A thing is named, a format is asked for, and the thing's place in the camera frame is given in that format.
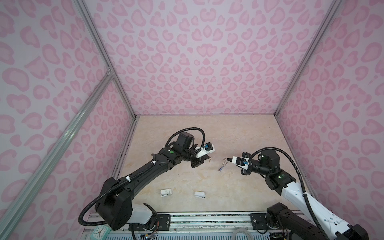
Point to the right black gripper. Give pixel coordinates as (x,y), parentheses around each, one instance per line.
(244,172)

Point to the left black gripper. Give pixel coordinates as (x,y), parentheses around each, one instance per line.
(198,161)

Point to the silver carabiner keyring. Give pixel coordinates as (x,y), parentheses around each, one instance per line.
(224,163)

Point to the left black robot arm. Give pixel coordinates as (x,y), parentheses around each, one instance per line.
(116,206)

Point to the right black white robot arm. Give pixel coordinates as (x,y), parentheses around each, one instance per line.
(282,175)

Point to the right white key tag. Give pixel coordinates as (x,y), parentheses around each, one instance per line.
(200,194)

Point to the white key tag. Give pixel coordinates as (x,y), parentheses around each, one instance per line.
(166,192)
(200,194)

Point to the left white key tag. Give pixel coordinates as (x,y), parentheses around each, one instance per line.
(166,192)

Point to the clear plastic tube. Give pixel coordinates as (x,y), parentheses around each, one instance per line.
(242,232)

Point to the small green clock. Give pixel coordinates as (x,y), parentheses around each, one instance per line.
(100,232)

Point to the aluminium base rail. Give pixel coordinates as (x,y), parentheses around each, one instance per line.
(199,226)

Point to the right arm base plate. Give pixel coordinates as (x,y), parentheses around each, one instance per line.
(259,222)

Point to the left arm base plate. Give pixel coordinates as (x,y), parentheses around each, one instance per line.
(158,222)

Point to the diagonal aluminium frame bar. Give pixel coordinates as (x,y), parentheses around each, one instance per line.
(21,204)

